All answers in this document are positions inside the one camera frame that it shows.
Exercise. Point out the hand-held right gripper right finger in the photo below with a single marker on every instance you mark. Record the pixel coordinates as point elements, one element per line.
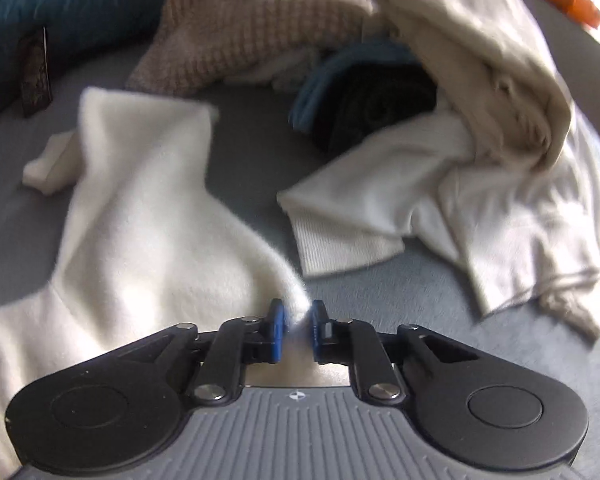
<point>316,327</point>

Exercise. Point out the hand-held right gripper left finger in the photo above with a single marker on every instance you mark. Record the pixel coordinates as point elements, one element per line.
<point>278,325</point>

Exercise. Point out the cream white knit sweater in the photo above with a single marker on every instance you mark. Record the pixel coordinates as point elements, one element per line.
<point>145,220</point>

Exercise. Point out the off-white shirt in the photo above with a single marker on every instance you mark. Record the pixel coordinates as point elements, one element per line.
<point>530,230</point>

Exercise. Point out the blue garment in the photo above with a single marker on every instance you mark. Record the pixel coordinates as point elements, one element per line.
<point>320,80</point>

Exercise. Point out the pink checked knit sweater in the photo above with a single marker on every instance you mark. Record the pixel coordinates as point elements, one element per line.
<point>255,20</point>

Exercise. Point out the beige garment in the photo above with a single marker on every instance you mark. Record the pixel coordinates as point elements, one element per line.
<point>480,35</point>

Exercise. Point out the blue duvet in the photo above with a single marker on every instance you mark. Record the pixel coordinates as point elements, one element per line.
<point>80,0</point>

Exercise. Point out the orange box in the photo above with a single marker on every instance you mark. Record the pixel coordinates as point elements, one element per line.
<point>575,5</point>

